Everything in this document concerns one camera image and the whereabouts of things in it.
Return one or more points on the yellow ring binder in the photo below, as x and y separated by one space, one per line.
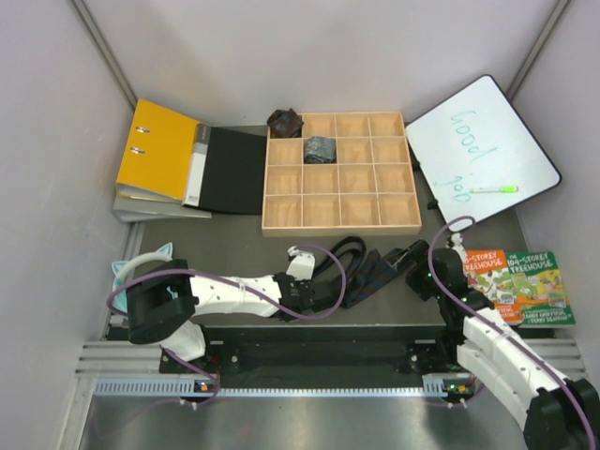
157 154

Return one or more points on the grey slotted cable duct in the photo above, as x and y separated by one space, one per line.
161 387

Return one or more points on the rolled dark brown tie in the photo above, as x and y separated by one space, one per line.
285 124

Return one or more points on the black folder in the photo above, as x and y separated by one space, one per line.
226 172

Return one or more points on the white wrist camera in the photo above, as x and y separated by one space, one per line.
455 240
302 264

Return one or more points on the green marker pen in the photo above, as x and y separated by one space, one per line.
492 190

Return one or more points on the grey folder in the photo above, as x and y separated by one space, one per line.
132 210

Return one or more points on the white whiteboard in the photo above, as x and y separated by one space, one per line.
476 139

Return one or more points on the green treehouse book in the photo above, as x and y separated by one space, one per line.
539 293

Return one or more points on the teal cat ear headphones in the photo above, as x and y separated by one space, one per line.
122 270

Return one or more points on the wooden compartment tray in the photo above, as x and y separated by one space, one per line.
370 190

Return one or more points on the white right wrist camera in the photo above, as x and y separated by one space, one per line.
455 240

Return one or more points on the dark grey table mat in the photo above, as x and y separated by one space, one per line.
235 246

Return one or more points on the brown blue striped tie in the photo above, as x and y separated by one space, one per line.
366 273

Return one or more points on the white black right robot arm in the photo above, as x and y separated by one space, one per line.
477 298

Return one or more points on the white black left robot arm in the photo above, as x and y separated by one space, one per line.
160 310

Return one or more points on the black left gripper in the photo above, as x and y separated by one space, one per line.
299 282

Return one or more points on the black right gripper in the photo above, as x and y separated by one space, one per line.
418 251

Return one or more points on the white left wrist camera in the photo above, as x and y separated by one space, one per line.
302 264

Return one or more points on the rolled grey tie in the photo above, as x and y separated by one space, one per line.
320 150

